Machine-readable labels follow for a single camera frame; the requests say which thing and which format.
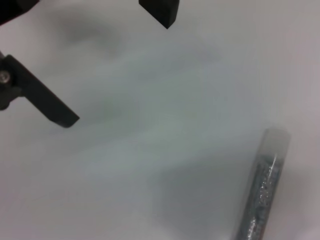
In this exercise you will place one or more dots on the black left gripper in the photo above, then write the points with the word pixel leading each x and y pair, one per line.
pixel 10 7

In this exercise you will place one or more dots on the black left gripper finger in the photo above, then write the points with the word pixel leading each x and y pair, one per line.
pixel 162 10
pixel 45 100

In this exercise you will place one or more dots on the grey pen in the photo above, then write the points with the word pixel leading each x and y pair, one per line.
pixel 265 187

